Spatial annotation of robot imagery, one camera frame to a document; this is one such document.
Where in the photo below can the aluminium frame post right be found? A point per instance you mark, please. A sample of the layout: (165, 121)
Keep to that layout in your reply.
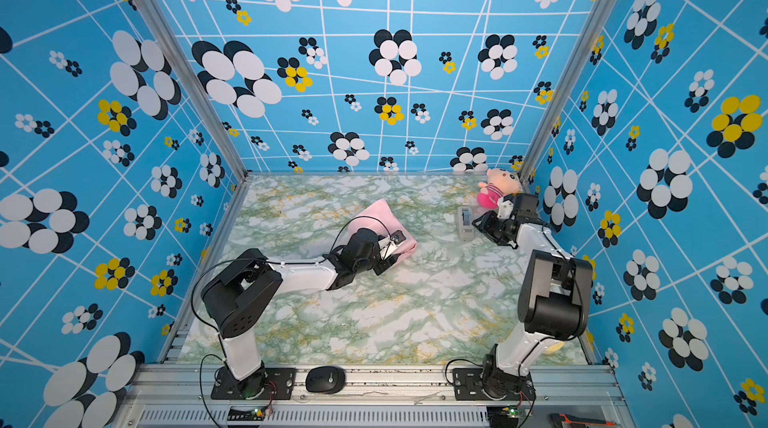
(592, 29)

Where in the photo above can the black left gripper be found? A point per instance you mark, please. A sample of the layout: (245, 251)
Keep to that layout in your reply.
(386, 264)

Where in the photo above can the black computer mouse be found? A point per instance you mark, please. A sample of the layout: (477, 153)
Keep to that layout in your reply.
(325, 380)

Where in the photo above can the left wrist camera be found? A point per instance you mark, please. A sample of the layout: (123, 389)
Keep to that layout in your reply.
(396, 239)

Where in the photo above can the pink plush pig toy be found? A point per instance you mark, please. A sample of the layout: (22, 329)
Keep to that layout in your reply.
(500, 183)

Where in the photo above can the purple wrapping paper sheet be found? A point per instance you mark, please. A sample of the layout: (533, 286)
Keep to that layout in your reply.
(379, 218)

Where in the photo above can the green circuit board left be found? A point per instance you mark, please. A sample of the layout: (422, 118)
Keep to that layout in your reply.
(248, 414)

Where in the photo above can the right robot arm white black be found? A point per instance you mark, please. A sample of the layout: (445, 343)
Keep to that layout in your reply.
(553, 302)

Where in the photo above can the orange black tool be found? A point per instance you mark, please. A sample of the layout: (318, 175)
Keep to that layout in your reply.
(562, 420)

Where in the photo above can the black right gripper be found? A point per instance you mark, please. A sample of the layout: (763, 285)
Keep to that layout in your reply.
(487, 226)

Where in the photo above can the aluminium frame post left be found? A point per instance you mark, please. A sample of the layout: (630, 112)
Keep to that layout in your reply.
(158, 25)

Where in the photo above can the green circuit board right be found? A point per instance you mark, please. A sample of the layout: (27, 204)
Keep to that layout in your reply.
(507, 415)

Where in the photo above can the green circuit board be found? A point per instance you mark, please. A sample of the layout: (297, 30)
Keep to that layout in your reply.
(248, 414)
(507, 415)

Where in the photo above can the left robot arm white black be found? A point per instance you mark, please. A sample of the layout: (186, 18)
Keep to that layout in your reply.
(238, 296)

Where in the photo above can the aluminium front rail base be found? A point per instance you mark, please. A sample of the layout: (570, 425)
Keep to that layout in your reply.
(373, 396)

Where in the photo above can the aluminium frame post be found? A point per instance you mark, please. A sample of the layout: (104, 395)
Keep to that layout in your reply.
(592, 29)
(158, 25)

